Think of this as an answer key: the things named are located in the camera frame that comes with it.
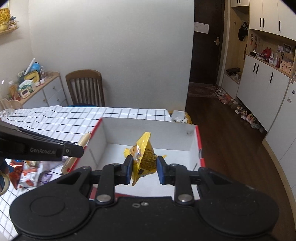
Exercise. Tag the white wall cabinets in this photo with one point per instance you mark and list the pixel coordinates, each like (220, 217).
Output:
(260, 58)

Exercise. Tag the red cardboard box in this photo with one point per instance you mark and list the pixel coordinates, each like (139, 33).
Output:
(113, 139)

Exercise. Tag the purple candy packet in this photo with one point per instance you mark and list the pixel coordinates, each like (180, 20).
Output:
(44, 178)

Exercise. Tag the white red snack packet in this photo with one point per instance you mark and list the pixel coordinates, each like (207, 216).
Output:
(28, 178)

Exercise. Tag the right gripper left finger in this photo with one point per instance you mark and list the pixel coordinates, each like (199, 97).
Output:
(110, 176)

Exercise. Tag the wooden wall shelf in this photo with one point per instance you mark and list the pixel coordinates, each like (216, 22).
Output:
(6, 30)

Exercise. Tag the yellow snack packet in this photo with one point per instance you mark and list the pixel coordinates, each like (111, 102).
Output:
(144, 158)

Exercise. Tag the white drawer cabinet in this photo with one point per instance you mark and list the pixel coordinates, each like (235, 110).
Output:
(51, 93)

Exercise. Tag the dark entrance door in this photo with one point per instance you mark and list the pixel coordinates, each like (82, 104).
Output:
(207, 41)

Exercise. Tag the red fried snack bag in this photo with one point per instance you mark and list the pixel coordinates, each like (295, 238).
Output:
(16, 176)

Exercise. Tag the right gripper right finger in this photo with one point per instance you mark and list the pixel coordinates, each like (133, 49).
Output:
(178, 176)

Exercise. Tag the brown wooden chair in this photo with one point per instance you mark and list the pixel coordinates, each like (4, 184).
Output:
(86, 88)

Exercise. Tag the left hand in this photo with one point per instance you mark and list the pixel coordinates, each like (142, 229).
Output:
(5, 181)

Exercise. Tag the white digital timer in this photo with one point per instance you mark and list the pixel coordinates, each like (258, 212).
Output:
(24, 93)

